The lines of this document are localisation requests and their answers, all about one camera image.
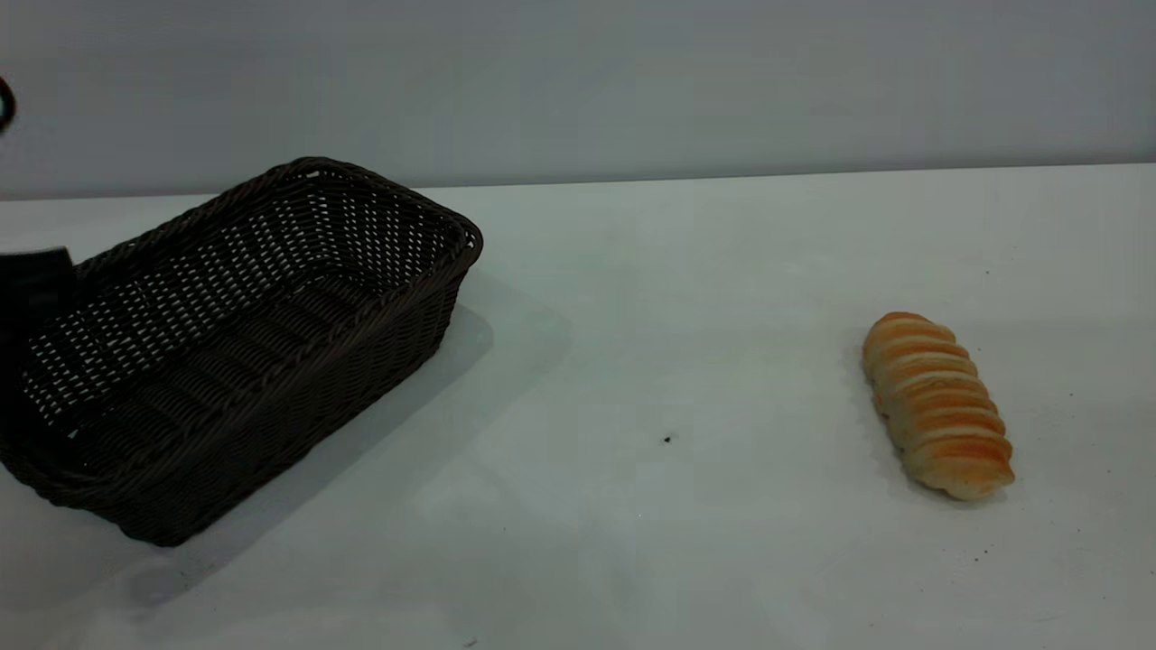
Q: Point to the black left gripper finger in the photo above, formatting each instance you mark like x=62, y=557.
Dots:
x=32, y=284

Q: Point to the dark brown woven basket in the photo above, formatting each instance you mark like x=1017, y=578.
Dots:
x=244, y=361

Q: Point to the long ridged bread roll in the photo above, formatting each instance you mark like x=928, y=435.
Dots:
x=939, y=406

